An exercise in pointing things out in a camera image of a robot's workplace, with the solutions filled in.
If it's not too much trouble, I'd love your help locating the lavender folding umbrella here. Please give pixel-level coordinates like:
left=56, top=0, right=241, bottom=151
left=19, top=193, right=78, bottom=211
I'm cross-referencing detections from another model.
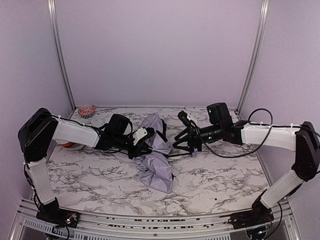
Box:
left=133, top=114, right=174, bottom=194

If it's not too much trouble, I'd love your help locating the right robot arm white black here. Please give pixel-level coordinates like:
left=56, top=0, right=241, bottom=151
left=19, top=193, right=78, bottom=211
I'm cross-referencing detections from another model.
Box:
left=172, top=102, right=320, bottom=214

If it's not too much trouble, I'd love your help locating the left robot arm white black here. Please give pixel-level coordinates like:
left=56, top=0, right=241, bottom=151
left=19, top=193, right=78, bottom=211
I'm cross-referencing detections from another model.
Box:
left=18, top=108, right=156, bottom=215

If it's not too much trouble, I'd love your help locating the red patterned small bowl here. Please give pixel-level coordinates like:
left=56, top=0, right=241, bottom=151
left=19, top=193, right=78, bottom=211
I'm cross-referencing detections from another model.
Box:
left=77, top=104, right=96, bottom=119

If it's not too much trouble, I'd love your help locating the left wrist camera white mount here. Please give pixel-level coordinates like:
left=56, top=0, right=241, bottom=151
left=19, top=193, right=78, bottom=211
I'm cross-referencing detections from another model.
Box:
left=132, top=127, right=148, bottom=146

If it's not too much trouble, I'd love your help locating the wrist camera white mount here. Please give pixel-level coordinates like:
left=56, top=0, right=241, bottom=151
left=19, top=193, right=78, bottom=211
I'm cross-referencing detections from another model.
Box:
left=132, top=127, right=148, bottom=146
left=177, top=110, right=197, bottom=127

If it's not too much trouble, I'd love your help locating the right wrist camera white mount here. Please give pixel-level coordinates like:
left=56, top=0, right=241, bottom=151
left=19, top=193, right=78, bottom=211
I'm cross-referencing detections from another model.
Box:
left=177, top=110, right=197, bottom=127

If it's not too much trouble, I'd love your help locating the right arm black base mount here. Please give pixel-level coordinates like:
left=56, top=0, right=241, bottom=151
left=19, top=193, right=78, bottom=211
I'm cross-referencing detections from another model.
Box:
left=227, top=210, right=274, bottom=230

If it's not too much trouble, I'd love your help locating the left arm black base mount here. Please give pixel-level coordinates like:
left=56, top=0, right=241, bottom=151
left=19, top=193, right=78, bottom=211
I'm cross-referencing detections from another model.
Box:
left=36, top=209, right=80, bottom=228

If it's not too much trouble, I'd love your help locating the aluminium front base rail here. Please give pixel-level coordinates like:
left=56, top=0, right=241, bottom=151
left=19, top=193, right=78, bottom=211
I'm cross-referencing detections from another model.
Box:
left=9, top=199, right=301, bottom=240

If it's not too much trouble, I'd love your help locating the right aluminium frame post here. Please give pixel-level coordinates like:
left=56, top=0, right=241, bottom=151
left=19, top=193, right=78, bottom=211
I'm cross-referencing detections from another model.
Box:
left=236, top=0, right=270, bottom=115

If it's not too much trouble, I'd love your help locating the aluminium frame post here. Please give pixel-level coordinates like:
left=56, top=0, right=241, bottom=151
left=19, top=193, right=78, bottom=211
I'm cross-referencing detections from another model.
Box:
left=236, top=0, right=270, bottom=115
left=47, top=0, right=76, bottom=111

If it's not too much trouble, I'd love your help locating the left aluminium frame post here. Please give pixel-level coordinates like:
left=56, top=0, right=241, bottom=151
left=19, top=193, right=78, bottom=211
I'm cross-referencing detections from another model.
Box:
left=47, top=0, right=76, bottom=111

